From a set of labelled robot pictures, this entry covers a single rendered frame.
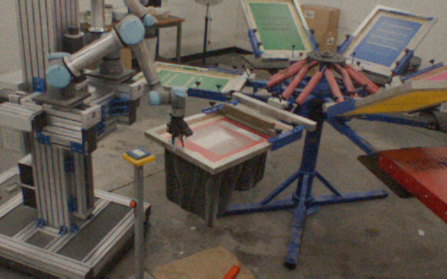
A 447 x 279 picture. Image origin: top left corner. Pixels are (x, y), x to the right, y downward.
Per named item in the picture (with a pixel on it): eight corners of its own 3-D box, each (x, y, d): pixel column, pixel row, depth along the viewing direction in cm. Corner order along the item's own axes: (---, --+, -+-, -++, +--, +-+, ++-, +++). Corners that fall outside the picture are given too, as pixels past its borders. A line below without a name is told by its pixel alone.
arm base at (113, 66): (94, 72, 284) (94, 56, 280) (108, 66, 297) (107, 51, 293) (115, 76, 280) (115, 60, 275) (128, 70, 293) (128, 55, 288)
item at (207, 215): (210, 229, 270) (215, 165, 251) (161, 197, 297) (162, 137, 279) (214, 228, 272) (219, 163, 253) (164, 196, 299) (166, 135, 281)
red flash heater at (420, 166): (530, 222, 211) (540, 200, 206) (451, 233, 199) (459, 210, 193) (443, 161, 264) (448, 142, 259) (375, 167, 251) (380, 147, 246)
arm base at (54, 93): (41, 96, 241) (40, 79, 237) (59, 88, 254) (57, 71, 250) (64, 101, 237) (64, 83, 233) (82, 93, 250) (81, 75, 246)
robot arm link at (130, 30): (56, 84, 237) (147, 30, 236) (54, 94, 224) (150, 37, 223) (41, 65, 231) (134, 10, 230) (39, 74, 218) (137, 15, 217)
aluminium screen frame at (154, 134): (213, 175, 241) (214, 168, 240) (144, 136, 277) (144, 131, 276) (300, 136, 294) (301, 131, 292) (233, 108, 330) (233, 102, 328)
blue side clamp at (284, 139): (272, 151, 273) (273, 140, 270) (265, 148, 277) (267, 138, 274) (301, 138, 293) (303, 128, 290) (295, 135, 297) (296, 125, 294)
